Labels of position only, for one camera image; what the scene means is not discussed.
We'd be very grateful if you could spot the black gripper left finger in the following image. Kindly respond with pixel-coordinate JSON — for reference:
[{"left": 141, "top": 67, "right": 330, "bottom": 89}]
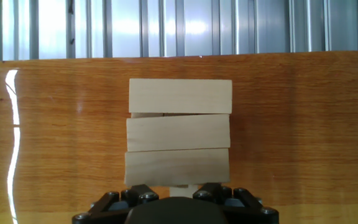
[{"left": 71, "top": 184, "right": 160, "bottom": 224}]

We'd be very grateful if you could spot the glossy wood-grain table mat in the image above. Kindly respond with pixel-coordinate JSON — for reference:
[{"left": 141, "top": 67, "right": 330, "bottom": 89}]
[{"left": 0, "top": 51, "right": 358, "bottom": 224}]

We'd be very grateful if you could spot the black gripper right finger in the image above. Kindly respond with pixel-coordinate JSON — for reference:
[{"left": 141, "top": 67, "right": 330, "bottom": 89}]
[{"left": 193, "top": 182, "right": 280, "bottom": 224}]

